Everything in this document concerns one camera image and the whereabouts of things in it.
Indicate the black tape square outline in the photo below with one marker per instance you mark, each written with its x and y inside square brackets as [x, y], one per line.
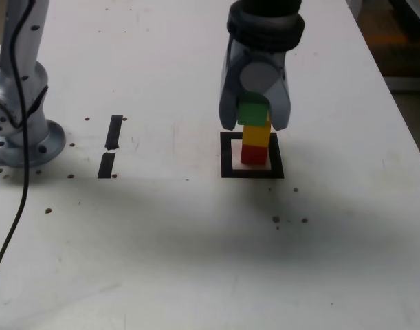
[227, 154]

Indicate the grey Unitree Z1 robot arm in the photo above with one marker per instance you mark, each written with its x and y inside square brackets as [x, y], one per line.
[264, 24]

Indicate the green cube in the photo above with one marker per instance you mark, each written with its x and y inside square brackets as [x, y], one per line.
[252, 115]

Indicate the yellow cube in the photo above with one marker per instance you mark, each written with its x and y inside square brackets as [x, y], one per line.
[256, 135]

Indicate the red cube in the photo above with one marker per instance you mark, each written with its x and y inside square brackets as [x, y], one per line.
[253, 155]

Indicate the black tape strip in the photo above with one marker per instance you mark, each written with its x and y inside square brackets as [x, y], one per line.
[114, 132]

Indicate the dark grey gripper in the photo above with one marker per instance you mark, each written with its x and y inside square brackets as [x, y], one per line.
[261, 55]

